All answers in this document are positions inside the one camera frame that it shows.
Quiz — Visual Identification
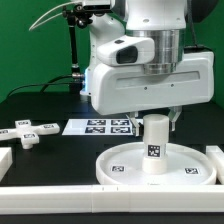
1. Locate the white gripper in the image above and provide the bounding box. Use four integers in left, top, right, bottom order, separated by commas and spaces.
91, 51, 214, 136

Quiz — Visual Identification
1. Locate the white round table top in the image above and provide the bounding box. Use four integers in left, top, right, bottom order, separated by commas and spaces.
96, 142, 217, 185

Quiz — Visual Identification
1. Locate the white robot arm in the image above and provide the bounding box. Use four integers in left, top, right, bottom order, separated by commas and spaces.
82, 0, 218, 135

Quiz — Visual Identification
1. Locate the white right block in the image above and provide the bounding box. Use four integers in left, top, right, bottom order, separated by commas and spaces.
206, 146, 224, 185

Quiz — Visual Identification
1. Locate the white block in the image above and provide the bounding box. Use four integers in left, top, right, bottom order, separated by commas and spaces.
206, 146, 224, 185
0, 147, 13, 181

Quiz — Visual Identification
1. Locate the white marker sheet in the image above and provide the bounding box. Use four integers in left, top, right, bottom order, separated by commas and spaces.
63, 119, 133, 136

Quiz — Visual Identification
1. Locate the white cross-shaped table base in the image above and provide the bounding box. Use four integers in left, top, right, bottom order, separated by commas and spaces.
0, 120, 60, 149

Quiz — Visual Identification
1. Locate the white left block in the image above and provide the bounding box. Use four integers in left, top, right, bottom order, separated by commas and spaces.
0, 147, 13, 181

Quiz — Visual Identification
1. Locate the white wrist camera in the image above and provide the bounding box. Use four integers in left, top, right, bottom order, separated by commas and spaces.
97, 35, 155, 66

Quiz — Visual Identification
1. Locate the white front rail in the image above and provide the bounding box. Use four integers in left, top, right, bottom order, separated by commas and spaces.
0, 185, 224, 215

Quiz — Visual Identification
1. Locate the black cable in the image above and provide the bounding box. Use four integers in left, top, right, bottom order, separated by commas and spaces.
6, 74, 84, 98

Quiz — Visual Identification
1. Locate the white cable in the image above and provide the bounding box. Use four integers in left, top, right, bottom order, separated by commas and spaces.
28, 0, 84, 32

